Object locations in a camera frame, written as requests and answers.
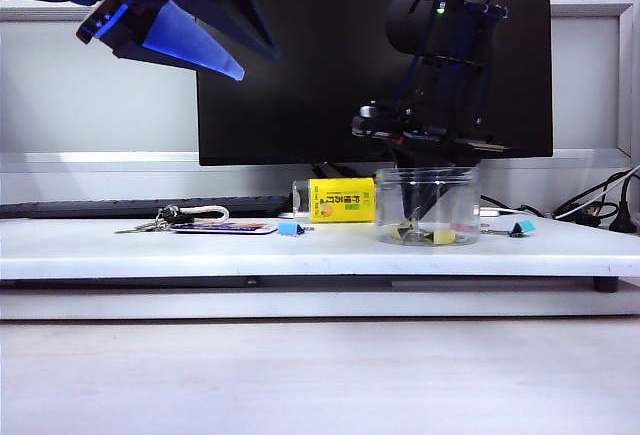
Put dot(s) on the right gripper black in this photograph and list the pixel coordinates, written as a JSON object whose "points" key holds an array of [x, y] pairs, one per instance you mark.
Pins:
{"points": [[440, 130]]}

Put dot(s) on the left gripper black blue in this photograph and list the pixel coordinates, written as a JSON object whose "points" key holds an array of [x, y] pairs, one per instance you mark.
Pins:
{"points": [[125, 10]]}

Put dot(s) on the round transparent plastic jar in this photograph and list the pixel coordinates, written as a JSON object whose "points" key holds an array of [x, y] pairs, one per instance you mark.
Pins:
{"points": [[465, 195]]}

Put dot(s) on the plastic bottle with yellow label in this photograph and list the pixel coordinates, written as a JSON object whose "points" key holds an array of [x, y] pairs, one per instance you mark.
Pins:
{"points": [[340, 200]]}

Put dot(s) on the teal binder clip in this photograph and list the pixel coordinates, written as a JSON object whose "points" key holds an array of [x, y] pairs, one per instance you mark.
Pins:
{"points": [[522, 228]]}

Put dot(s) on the black computer monitor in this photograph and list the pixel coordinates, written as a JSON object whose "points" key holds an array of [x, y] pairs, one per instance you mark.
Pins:
{"points": [[310, 115]]}

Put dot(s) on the white desk riser board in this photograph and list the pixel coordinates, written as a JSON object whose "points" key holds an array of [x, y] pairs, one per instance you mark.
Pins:
{"points": [[300, 255]]}

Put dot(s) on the blue binder clip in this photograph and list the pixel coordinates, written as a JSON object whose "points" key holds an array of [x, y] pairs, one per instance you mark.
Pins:
{"points": [[287, 228]]}

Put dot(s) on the white lower base panel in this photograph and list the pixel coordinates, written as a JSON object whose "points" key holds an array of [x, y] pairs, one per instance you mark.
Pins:
{"points": [[300, 305]]}

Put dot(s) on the black power plug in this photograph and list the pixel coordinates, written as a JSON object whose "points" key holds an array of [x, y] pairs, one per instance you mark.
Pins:
{"points": [[625, 215]]}

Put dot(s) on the printed key card tag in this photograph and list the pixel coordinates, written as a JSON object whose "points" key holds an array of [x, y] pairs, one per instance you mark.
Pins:
{"points": [[225, 228]]}

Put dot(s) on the silver keys with black fob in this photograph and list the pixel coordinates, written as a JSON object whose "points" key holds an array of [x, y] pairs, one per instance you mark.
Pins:
{"points": [[150, 226]]}

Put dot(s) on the black keyboard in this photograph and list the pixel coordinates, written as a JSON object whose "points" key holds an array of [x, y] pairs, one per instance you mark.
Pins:
{"points": [[100, 207]]}

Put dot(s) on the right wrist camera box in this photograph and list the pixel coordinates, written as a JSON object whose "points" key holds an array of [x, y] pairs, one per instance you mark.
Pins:
{"points": [[371, 111]]}

